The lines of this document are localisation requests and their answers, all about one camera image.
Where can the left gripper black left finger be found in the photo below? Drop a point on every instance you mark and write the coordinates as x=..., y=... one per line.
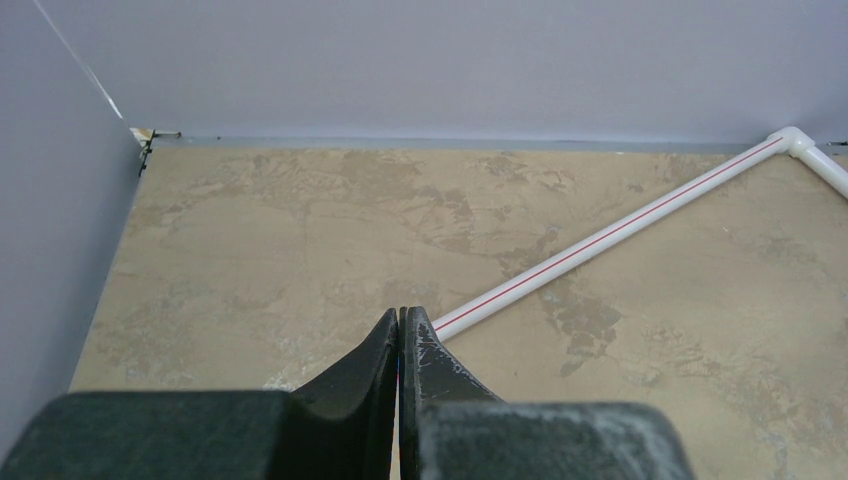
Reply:
x=339, y=425

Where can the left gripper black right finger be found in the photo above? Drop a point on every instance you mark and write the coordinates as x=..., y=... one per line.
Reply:
x=453, y=427

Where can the white PVC pipe frame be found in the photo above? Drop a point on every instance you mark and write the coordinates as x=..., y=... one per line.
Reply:
x=789, y=141

